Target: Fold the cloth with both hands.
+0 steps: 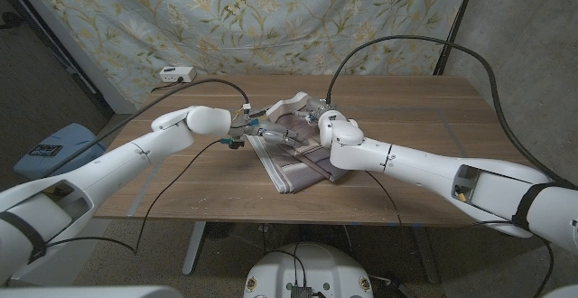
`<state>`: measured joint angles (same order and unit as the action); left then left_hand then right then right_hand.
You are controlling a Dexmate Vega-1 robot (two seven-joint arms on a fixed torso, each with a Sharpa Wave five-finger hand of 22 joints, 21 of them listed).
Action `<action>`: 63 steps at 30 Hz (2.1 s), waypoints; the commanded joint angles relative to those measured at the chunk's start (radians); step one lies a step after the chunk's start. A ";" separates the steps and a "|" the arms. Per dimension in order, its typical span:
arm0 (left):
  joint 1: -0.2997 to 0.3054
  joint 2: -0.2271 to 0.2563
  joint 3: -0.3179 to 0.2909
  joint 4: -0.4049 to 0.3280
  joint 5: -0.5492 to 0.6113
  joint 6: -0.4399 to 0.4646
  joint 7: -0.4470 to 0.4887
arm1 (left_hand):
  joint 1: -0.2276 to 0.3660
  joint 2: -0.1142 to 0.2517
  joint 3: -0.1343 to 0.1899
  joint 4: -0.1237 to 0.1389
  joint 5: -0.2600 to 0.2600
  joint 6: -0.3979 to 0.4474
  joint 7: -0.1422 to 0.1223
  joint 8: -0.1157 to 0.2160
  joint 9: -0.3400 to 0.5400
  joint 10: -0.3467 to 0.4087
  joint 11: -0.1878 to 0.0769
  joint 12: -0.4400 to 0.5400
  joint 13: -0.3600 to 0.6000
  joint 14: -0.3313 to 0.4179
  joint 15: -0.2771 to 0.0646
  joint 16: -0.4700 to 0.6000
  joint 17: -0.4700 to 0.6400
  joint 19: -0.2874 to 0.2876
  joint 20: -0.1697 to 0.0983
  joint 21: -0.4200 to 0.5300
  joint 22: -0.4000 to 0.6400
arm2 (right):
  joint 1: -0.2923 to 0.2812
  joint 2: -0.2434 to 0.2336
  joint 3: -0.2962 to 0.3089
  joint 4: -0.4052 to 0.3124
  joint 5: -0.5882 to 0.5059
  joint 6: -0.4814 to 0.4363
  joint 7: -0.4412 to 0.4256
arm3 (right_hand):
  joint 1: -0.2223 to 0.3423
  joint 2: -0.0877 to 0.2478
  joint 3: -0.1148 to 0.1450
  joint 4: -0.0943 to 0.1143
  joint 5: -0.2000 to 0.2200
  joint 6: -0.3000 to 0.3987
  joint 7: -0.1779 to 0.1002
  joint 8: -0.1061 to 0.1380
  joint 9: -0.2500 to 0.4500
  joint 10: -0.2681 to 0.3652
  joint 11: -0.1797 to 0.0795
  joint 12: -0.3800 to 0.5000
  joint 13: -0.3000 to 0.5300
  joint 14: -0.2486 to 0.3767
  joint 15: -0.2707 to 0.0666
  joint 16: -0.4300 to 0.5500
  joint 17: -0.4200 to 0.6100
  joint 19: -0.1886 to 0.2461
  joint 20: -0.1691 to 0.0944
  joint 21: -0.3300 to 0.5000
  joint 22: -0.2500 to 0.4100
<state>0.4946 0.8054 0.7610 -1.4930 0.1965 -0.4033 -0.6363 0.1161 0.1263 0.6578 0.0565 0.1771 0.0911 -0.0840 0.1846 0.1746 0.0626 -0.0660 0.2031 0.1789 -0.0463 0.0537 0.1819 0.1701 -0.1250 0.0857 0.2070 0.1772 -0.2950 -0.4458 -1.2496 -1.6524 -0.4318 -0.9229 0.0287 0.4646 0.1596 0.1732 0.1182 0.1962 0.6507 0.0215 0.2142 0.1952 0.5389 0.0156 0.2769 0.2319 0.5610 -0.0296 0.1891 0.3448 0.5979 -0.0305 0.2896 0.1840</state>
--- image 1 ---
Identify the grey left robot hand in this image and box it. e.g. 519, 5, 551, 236
228, 107, 311, 149

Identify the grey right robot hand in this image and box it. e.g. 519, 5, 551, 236
293, 97, 338, 130

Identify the sofa print cloth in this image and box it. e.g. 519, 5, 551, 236
247, 91, 349, 195

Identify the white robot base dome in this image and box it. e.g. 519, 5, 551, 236
243, 242, 375, 298

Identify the black round fan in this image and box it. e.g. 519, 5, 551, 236
205, 221, 236, 240

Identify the white power strip box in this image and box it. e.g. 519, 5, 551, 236
158, 66, 198, 84

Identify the floral print backdrop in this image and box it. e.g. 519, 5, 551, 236
20, 0, 473, 109

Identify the white table leg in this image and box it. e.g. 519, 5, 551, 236
182, 220, 209, 275

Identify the black backdrop stand pole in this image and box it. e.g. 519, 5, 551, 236
433, 0, 479, 76

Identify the grey table leg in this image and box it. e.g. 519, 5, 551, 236
410, 225, 442, 284

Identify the white floor board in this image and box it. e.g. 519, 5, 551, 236
8, 219, 109, 288

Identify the black power strip cable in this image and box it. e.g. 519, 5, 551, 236
150, 77, 184, 94

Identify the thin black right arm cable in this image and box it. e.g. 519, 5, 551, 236
365, 171, 555, 298

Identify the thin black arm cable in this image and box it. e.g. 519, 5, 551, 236
365, 171, 555, 298
42, 139, 222, 256

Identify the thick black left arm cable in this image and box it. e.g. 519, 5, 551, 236
42, 78, 250, 180

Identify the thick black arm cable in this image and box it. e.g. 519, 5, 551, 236
324, 34, 578, 191
42, 78, 250, 180

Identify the thin black base cable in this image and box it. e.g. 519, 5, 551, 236
263, 248, 308, 286

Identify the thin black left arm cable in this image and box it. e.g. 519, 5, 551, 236
42, 139, 222, 256

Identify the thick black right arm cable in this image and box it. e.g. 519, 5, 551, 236
324, 34, 578, 191

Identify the black slanted wall strip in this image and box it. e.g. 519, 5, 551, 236
0, 0, 114, 118

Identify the black round wall fixture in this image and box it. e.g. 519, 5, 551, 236
0, 12, 26, 31

